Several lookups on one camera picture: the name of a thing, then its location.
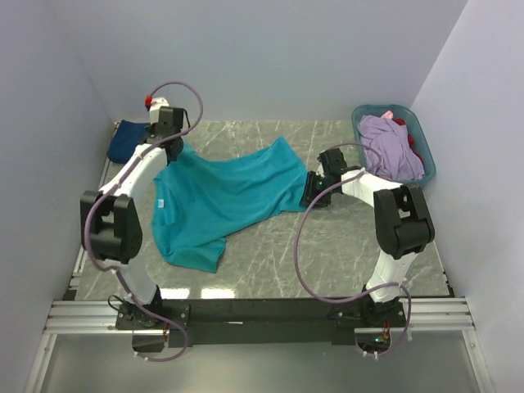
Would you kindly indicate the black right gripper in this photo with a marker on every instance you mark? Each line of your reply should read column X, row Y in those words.
column 309, row 193

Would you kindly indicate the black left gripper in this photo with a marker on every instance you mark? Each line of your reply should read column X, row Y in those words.
column 152, row 130

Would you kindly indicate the teal t-shirt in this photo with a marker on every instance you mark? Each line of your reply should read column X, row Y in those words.
column 200, row 202

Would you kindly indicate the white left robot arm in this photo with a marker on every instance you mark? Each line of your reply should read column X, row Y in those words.
column 112, row 233

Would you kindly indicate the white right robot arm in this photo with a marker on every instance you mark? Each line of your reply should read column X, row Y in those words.
column 403, row 228

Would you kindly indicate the folded navy blue t-shirt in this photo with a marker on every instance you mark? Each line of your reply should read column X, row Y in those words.
column 125, row 140

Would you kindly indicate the lavender t-shirt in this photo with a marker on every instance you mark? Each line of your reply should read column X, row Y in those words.
column 392, row 155

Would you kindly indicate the pink garment in basket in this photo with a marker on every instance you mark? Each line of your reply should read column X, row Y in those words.
column 388, row 114

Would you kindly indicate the red garment in basket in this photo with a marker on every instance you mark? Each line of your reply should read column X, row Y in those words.
column 411, row 140

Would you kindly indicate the teal plastic laundry basket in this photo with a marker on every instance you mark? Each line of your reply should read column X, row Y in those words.
column 414, row 129

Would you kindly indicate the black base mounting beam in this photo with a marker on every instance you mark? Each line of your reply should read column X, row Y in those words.
column 262, row 321

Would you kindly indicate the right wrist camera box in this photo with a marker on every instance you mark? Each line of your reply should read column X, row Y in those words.
column 332, row 162

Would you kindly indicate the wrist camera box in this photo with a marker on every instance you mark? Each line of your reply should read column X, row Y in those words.
column 332, row 162
column 161, row 113

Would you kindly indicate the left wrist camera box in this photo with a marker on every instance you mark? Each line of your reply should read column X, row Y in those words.
column 161, row 113

